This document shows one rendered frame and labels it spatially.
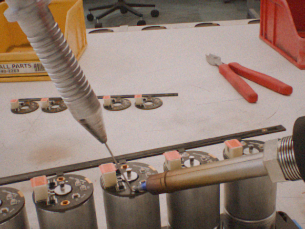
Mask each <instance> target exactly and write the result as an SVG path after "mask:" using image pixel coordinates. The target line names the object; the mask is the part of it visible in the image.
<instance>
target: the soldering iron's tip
mask: <svg viewBox="0 0 305 229"><path fill-rule="evenodd" d="M133 190H139V191H148V190H147V188H146V181H145V182H142V183H140V184H138V185H136V186H134V187H133Z"/></svg>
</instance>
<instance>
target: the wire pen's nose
mask: <svg viewBox="0 0 305 229"><path fill-rule="evenodd" d="M76 121H77V122H78V123H79V124H80V125H81V126H82V127H83V128H85V129H86V130H87V131H88V132H89V133H90V134H91V135H93V136H94V137H95V138H96V139H97V140H98V141H99V142H100V143H101V144H105V143H106V142H107V141H108V139H107V133H106V128H105V123H104V118H103V114H102V108H101V105H100V108H99V109H98V110H97V111H96V112H95V113H94V114H93V115H91V116H89V117H87V118H84V119H81V120H76Z"/></svg>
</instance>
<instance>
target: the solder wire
mask: <svg viewBox="0 0 305 229"><path fill-rule="evenodd" d="M105 146H106V147H107V149H108V151H109V152H110V154H111V156H112V158H113V159H114V162H115V164H116V166H117V167H118V169H119V171H120V173H121V174H122V176H123V178H124V180H125V181H126V183H127V184H128V186H129V188H130V190H132V187H131V185H130V184H129V182H128V180H127V179H126V177H125V175H124V173H123V172H122V170H121V168H120V166H119V165H118V163H117V161H116V160H115V158H114V155H113V153H112V152H111V150H110V148H109V146H108V145H107V143H105Z"/></svg>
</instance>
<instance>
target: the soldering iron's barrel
mask: <svg viewBox="0 0 305 229"><path fill-rule="evenodd" d="M264 176H269V178H270V180H271V181H272V182H286V181H298V180H302V177H301V175H300V173H299V170H298V167H297V164H296V161H295V156H294V151H293V143H292V135H290V136H285V137H283V138H282V139H281V138H277V139H273V140H268V141H265V144H264V149H263V152H259V153H254V154H249V155H245V156H239V157H235V158H230V159H226V160H221V161H216V162H212V163H207V164H201V165H196V166H191V167H186V168H181V169H177V170H172V171H171V170H168V171H164V172H163V173H158V174H154V175H150V176H149V177H148V179H147V180H146V188H147V190H148V192H149V193H150V194H152V195H160V194H165V193H168V194H170V193H174V192H176V191H182V190H187V189H192V188H198V187H205V186H210V185H216V184H221V183H227V182H232V181H240V180H246V179H251V178H256V177H264Z"/></svg>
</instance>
